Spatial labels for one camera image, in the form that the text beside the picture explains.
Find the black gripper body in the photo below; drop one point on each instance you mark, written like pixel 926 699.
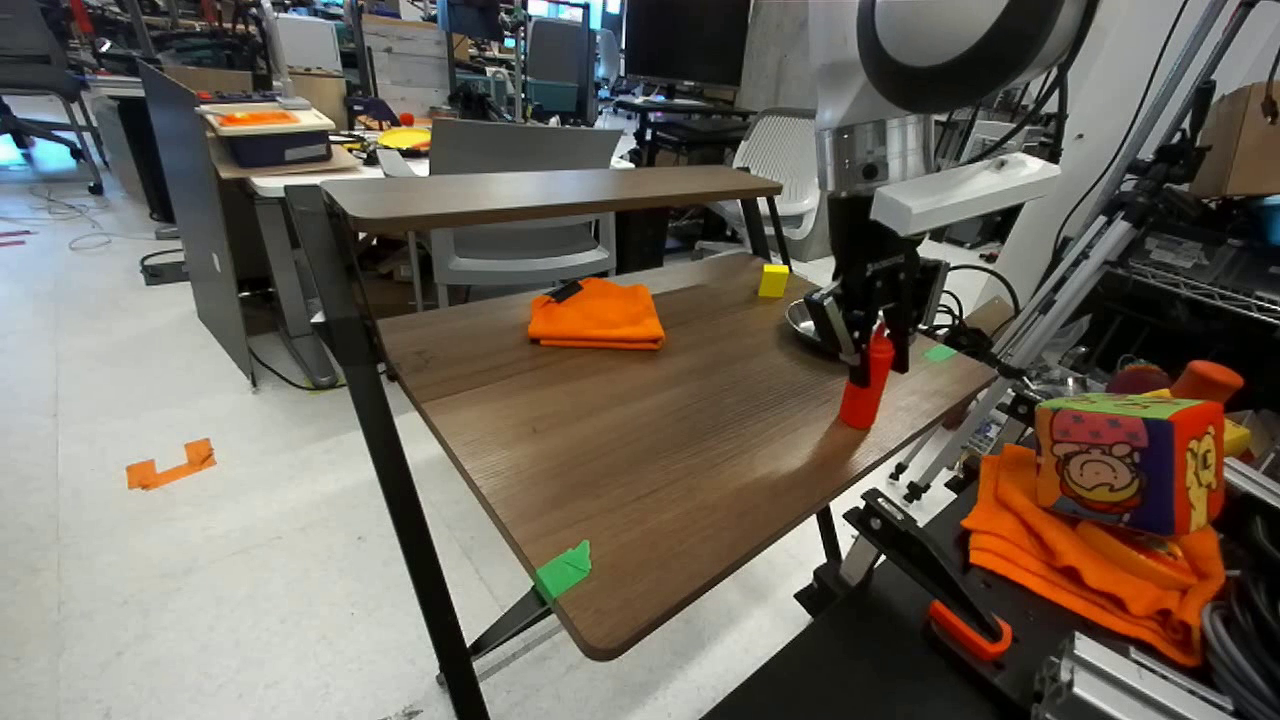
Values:
pixel 880 260

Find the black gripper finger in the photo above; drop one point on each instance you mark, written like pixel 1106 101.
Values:
pixel 843 326
pixel 907 333

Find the red ketchup bottle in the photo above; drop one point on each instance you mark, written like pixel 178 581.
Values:
pixel 867 387

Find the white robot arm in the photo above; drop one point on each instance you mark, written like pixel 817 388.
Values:
pixel 963 53

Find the round steel bowl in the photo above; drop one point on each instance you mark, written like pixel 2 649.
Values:
pixel 804 326

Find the small green tape strip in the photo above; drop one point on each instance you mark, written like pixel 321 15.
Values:
pixel 942 355

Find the yellow cube block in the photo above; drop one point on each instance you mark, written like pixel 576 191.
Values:
pixel 775 282

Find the folded orange cloth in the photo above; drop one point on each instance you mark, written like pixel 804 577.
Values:
pixel 598 316

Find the black orange table clamp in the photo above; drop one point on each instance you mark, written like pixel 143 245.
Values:
pixel 942 581

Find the colourful soft toy cube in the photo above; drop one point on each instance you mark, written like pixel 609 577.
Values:
pixel 1129 463

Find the crumpled orange cloth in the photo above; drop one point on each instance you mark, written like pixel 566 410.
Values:
pixel 1083 552

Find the black computer monitor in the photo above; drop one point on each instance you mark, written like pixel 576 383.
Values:
pixel 686 40

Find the brown wooden shelf riser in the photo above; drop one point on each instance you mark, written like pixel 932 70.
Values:
pixel 532 195

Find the grey office chair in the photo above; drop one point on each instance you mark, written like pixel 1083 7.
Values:
pixel 520 212

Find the long green tape strip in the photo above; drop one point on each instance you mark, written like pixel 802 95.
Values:
pixel 563 570

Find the dark box orange top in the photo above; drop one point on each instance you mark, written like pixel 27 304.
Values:
pixel 270 132

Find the dark grey partition panel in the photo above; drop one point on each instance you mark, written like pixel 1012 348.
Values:
pixel 201 224

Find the orange bracket on floor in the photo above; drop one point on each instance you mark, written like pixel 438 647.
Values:
pixel 171 465

